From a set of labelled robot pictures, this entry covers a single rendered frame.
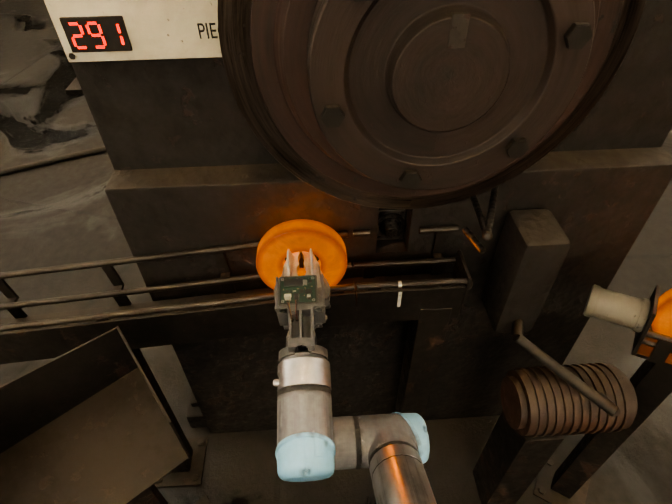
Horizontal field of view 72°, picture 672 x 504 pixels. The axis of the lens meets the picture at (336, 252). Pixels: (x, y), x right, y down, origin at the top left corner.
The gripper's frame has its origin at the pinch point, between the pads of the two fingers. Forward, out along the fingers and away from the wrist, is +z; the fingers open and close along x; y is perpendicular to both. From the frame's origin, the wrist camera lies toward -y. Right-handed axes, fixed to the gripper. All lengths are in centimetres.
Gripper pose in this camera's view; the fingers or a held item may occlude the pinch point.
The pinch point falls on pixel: (301, 251)
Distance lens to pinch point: 79.1
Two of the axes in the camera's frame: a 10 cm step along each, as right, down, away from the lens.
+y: 0.0, -5.3, -8.5
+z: -0.6, -8.5, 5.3
